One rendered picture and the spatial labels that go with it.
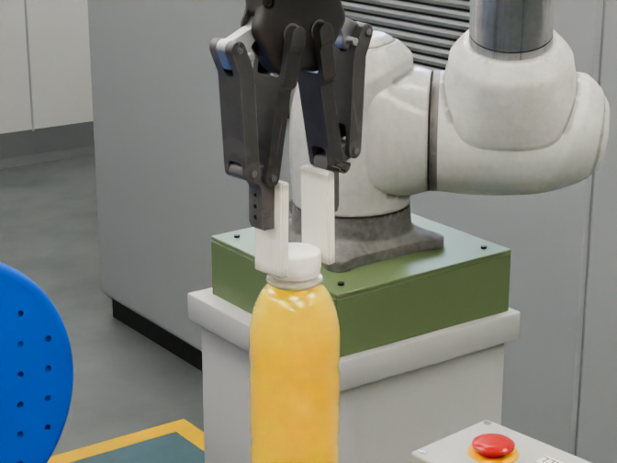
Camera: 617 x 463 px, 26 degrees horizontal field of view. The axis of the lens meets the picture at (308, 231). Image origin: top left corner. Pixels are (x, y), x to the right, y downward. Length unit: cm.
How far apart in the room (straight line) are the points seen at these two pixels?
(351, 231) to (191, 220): 228
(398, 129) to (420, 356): 28
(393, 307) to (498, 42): 34
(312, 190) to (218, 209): 282
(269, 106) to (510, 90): 70
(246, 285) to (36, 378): 48
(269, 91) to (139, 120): 321
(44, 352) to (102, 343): 306
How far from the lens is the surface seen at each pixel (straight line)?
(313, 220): 98
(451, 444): 117
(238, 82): 90
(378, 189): 167
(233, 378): 180
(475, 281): 172
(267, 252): 96
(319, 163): 97
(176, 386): 405
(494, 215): 287
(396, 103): 164
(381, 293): 162
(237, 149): 91
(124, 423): 383
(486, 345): 175
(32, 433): 136
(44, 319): 133
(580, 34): 263
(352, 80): 97
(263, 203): 93
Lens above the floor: 161
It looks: 17 degrees down
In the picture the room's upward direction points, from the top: straight up
